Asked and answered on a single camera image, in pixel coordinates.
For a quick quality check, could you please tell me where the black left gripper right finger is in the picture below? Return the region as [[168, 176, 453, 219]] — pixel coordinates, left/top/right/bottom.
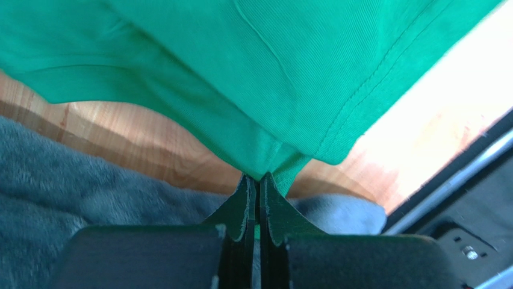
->
[[260, 173, 325, 288]]

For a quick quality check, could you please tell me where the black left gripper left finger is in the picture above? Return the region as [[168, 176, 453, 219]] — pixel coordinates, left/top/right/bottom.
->
[[204, 175, 257, 288]]

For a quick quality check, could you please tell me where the green t-shirt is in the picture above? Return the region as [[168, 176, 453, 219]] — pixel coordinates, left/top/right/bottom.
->
[[1, 0, 498, 194]]

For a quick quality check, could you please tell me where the grey plush pillow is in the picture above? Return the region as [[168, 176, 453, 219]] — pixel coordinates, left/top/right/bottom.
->
[[0, 116, 388, 289]]

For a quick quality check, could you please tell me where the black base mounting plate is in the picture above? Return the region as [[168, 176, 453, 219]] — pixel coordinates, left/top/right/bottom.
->
[[383, 112, 512, 288]]

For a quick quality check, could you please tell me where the aluminium frame rail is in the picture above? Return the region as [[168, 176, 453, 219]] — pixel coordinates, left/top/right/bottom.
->
[[384, 130, 512, 288]]

